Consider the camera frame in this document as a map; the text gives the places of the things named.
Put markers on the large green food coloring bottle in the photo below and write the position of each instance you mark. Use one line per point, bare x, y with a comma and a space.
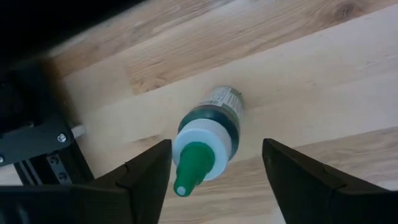
214, 124

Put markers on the black aluminium table frame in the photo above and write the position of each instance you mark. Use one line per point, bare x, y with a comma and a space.
31, 143

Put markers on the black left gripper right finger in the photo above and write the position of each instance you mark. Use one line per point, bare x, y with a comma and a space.
304, 193

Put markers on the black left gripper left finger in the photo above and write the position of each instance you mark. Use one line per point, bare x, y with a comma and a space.
149, 186

